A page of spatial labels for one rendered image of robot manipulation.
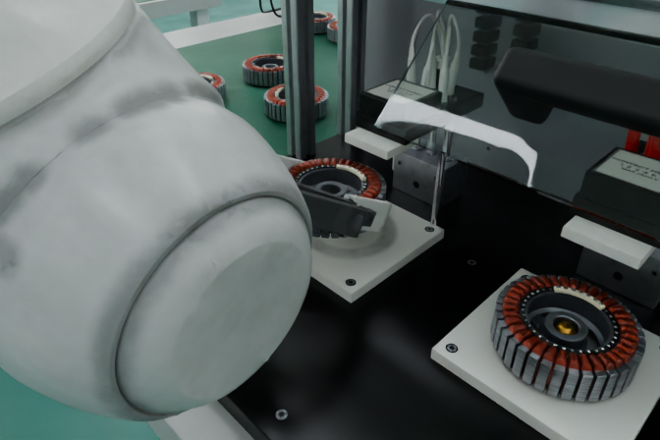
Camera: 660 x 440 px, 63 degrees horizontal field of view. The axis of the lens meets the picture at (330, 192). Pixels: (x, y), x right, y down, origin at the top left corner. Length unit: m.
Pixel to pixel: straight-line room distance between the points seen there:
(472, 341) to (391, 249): 0.14
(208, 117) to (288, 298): 0.06
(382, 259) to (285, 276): 0.40
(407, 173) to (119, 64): 0.54
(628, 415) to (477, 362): 0.11
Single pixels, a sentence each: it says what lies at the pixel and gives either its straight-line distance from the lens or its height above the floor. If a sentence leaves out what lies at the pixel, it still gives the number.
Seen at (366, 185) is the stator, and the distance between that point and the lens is 0.54.
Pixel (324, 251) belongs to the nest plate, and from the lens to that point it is 0.57.
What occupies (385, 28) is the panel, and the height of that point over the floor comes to 0.92.
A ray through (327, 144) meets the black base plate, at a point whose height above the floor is 0.77.
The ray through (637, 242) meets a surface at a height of 0.88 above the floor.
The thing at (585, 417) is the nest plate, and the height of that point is 0.78.
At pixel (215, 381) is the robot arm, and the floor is 1.00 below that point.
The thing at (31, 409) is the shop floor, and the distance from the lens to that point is 1.58.
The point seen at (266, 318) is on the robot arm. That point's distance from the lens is 0.17.
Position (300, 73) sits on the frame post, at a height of 0.90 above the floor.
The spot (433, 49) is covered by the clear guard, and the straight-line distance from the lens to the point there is 0.30.
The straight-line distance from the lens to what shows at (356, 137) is 0.57.
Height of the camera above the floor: 1.13
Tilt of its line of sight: 31 degrees down
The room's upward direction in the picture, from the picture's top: straight up
